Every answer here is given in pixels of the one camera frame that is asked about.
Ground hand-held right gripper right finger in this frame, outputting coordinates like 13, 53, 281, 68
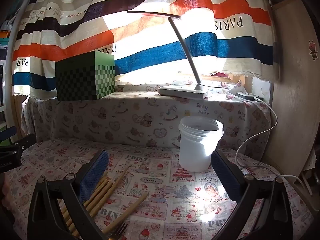
210, 149, 299, 240

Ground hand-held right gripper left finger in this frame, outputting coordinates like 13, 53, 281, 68
27, 150, 110, 240

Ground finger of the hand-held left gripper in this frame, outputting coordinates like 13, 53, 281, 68
11, 133, 37, 153
0, 126, 17, 141

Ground bundle of bamboo chopsticks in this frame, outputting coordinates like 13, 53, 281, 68
60, 176, 113, 238

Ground white plastic container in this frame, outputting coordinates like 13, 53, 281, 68
178, 116, 224, 173

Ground dark chopstick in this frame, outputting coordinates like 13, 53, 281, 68
106, 222, 128, 240

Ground brown wooden furniture panel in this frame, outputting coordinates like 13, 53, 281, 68
11, 94, 30, 135

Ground bear printed cloth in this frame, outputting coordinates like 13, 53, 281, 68
21, 82, 272, 153

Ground christmas printed tablecloth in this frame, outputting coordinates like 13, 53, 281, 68
5, 137, 315, 240

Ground green checkered box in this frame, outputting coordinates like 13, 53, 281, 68
55, 51, 116, 102

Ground white desk lamp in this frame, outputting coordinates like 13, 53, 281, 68
127, 11, 209, 99

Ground light wooden board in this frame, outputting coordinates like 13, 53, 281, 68
260, 0, 320, 180

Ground bear sticker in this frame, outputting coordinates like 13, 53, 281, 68
308, 40, 318, 61

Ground striped printed curtain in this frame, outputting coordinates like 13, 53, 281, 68
11, 0, 280, 98

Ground white cable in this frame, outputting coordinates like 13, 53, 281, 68
235, 97, 310, 193

